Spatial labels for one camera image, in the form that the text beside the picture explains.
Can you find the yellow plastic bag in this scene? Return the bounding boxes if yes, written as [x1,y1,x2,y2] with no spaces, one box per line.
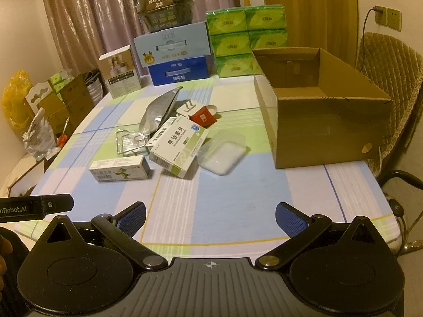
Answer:
[1,70,34,132]

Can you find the silver foil pouch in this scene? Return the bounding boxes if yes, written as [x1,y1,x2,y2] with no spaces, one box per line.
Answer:
[138,86,182,137]

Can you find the white blue medicine box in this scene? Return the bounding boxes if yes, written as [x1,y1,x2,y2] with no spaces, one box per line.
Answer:
[149,116,209,178]

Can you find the green tissue pack bundle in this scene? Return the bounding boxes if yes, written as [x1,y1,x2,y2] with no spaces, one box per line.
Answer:
[206,4,289,78]

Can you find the white power adapter plug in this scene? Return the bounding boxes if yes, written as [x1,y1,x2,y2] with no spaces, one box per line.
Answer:
[176,100,204,119]

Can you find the white beige product box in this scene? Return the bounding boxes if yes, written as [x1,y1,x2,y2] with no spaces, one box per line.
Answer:
[98,45,142,99]

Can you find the green white spray medicine box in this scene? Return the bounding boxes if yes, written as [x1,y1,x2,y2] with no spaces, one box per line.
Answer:
[146,117,176,152]

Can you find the white plastic spoon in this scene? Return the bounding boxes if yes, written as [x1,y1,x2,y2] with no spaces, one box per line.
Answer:
[206,105,217,115]

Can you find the dark blue milk carton box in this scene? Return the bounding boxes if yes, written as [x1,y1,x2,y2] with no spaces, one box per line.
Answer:
[148,56,210,86]

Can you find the black instant noodle bowl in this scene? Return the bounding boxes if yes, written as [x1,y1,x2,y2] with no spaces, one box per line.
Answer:
[138,0,194,33]

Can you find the checkered tablecloth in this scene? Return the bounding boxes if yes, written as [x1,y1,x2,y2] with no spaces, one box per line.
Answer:
[34,76,401,258]

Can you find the wooden door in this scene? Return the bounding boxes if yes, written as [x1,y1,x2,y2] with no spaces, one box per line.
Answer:
[265,0,358,66]

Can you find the person's left hand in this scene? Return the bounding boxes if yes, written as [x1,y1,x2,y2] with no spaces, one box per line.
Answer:
[0,237,13,291]

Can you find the black charger cable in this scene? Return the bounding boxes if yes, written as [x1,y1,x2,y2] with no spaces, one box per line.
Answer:
[361,5,384,40]

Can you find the clear plastic tray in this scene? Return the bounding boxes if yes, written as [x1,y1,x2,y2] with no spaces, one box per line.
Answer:
[196,130,247,176]

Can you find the light blue milk carton box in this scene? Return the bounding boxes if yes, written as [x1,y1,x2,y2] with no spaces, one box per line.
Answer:
[133,21,211,67]

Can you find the brown cardboard boxes on side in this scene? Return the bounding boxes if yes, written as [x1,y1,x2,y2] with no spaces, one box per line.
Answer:
[25,74,95,136]

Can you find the red candy packet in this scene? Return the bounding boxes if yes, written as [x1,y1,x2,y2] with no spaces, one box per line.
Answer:
[188,106,217,128]

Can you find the crumpled silver bag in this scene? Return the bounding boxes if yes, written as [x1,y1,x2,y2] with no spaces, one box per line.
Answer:
[22,107,60,162]

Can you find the white dinosaur medicine box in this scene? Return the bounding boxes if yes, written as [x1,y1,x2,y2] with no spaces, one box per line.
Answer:
[89,155,151,183]

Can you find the white wall socket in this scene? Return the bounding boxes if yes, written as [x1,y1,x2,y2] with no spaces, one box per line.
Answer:
[387,8,402,31]
[375,6,388,26]

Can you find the quilted beige chair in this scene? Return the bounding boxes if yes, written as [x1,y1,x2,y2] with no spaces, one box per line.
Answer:
[356,32,422,177]

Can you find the wire rack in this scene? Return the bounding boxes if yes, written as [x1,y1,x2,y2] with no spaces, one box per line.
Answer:
[116,129,147,157]

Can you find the brown cardboard box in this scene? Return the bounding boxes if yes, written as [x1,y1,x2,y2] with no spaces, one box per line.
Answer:
[253,47,393,169]

